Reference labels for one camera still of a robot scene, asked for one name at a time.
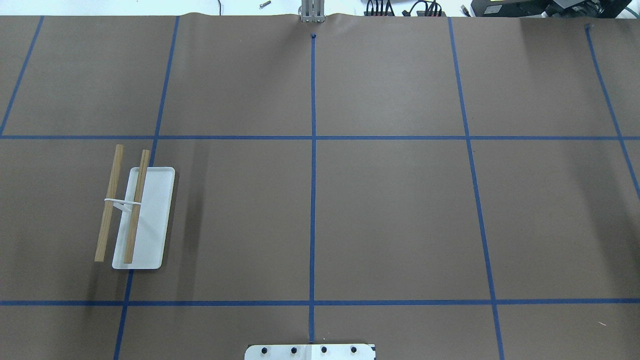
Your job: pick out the white pedestal column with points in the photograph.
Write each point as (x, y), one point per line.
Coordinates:
(335, 351)

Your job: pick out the white wooden towel rack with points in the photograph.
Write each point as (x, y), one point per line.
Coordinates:
(145, 214)

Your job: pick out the aluminium frame post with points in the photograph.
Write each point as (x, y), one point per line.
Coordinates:
(312, 11)

